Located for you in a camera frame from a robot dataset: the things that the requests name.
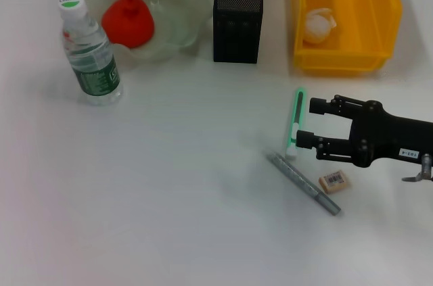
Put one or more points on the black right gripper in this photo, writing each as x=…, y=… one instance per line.
x=389, y=137

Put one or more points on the green utility knife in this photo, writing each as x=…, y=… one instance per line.
x=297, y=107

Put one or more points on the grey marker pen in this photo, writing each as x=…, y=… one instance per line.
x=304, y=184

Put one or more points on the beige eraser with barcode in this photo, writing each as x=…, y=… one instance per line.
x=335, y=182

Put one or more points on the white paper ball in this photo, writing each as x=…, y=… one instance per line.
x=316, y=29

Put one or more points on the red orange fruit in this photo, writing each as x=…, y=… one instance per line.
x=128, y=22

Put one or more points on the clear bottle green label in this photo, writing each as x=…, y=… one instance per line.
x=94, y=69

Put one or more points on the black mesh pen holder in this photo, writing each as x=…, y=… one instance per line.
x=236, y=22

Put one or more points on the translucent wavy fruit plate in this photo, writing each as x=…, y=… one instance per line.
x=182, y=12

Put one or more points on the yellow plastic bin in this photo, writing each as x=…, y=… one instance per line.
x=358, y=29

